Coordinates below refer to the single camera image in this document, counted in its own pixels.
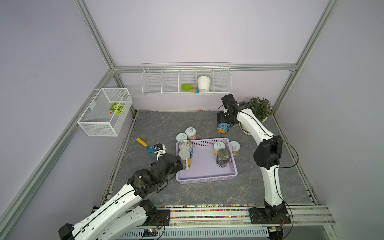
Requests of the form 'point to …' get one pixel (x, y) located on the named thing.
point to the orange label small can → (235, 146)
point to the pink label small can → (190, 132)
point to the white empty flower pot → (204, 83)
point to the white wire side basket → (98, 120)
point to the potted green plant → (261, 107)
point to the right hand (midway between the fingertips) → (224, 118)
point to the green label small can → (181, 136)
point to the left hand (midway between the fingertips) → (173, 161)
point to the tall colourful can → (184, 156)
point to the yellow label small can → (217, 146)
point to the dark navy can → (223, 157)
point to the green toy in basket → (119, 109)
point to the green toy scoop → (186, 87)
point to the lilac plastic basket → (203, 167)
